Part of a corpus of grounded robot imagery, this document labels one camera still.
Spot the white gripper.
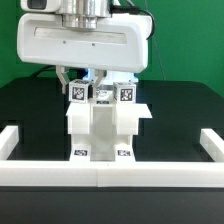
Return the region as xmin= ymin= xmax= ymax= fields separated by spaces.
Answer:
xmin=17 ymin=13 xmax=152 ymax=94

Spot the white chair back piece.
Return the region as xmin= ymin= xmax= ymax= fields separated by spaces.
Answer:
xmin=66 ymin=101 xmax=139 ymax=135

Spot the white chair seat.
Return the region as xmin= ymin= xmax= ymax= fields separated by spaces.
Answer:
xmin=70 ymin=100 xmax=133 ymax=162

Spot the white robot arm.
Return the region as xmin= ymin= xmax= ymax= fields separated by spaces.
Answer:
xmin=17 ymin=0 xmax=155 ymax=84

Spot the white sheet with tags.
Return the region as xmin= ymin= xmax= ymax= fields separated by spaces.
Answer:
xmin=66 ymin=103 xmax=152 ymax=118

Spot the white U-shaped fence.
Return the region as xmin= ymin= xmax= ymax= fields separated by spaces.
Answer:
xmin=0 ymin=126 xmax=224 ymax=188

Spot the black cable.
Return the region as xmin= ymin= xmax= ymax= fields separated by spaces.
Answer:
xmin=31 ymin=64 xmax=59 ymax=78

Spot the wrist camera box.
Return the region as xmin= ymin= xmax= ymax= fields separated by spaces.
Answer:
xmin=20 ymin=0 xmax=62 ymax=12

